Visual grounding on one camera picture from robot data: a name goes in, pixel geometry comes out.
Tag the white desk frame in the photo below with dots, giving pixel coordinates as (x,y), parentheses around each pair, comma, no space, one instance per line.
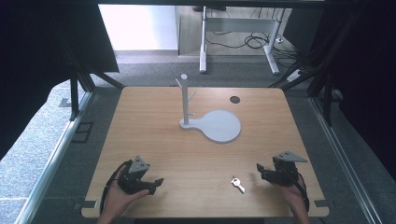
(204,40)

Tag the person's left hand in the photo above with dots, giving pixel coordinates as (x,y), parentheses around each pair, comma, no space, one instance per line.
(120,199)

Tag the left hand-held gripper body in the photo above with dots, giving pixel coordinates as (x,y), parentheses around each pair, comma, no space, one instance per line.
(134,179)

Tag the white key stand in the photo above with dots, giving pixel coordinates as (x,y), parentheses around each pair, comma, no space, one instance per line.
(218,124)

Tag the person's right hand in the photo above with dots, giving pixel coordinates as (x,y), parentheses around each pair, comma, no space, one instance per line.
(291,196)

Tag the aluminium rail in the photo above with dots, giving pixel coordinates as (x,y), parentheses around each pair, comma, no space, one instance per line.
(342,158)
(53,158)

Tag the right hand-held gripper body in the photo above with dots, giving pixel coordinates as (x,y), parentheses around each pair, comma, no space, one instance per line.
(285,171)

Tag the black curtain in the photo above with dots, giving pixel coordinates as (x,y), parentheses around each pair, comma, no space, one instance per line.
(361,77)
(37,62)

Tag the black metal stand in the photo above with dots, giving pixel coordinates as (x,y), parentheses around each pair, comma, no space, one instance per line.
(327,81)
(74,96)

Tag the black round table grommet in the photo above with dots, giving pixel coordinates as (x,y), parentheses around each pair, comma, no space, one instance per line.
(234,100)

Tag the silver key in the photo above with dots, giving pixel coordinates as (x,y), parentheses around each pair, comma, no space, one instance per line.
(237,184)

